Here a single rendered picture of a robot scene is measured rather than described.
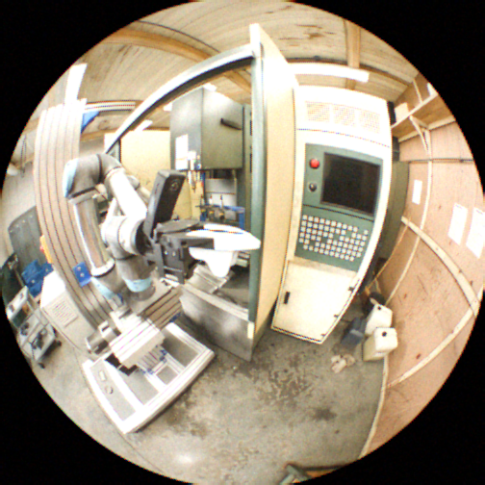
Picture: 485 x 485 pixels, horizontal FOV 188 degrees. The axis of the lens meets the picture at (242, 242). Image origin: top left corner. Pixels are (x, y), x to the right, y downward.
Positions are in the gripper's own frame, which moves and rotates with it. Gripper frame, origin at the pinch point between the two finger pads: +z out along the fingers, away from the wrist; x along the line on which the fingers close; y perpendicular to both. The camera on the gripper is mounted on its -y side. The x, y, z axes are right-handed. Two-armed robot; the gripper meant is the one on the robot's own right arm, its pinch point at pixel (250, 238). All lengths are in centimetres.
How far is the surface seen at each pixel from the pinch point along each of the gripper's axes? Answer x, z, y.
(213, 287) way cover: -72, -42, 67
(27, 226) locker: 87, -543, 1
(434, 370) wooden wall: 8, 143, 74
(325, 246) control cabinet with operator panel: -70, 31, 22
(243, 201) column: -163, -44, 9
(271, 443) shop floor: 28, 36, 151
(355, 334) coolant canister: -78, 98, 110
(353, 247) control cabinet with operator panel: -65, 48, 19
